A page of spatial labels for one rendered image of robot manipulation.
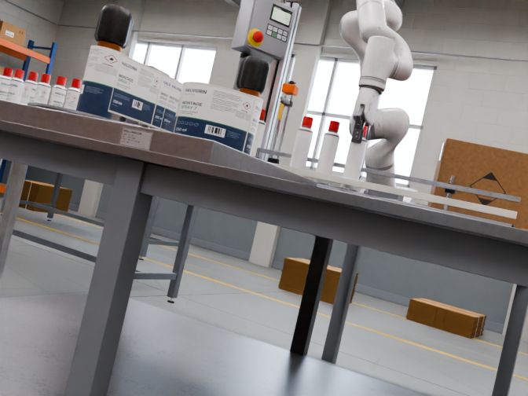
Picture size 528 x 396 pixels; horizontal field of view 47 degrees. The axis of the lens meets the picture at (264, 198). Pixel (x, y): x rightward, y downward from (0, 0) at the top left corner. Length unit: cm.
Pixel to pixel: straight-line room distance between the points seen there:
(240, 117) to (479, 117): 610
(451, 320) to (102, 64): 501
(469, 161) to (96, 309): 127
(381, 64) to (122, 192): 98
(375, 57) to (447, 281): 551
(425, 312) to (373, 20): 444
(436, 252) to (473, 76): 659
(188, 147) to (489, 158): 112
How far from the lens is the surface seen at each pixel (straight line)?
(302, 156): 194
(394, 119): 241
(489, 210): 179
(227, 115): 144
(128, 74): 161
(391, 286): 742
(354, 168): 188
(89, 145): 127
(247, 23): 215
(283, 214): 109
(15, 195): 278
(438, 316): 616
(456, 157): 204
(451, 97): 754
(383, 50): 193
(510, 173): 206
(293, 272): 609
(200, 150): 121
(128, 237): 123
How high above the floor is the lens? 78
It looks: 1 degrees up
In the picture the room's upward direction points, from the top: 13 degrees clockwise
